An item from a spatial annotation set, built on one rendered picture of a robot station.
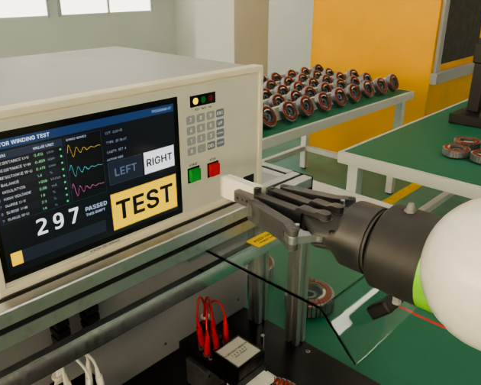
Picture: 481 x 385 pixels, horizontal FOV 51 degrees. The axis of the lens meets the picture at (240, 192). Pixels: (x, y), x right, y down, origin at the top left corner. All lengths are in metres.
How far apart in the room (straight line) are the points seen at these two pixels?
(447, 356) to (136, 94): 0.80
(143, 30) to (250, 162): 7.65
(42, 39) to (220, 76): 6.88
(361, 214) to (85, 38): 7.43
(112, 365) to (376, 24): 3.67
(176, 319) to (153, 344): 0.06
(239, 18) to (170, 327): 3.76
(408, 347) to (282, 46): 6.31
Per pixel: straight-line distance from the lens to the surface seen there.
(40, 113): 0.58
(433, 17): 4.06
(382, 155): 2.23
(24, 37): 7.46
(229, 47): 4.56
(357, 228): 0.53
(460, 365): 1.12
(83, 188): 0.62
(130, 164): 0.65
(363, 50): 4.33
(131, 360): 0.97
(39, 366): 0.65
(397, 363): 1.08
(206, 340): 0.87
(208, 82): 0.71
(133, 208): 0.67
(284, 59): 7.20
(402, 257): 0.50
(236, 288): 1.10
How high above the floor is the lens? 1.44
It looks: 23 degrees down
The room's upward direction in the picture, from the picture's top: straight up
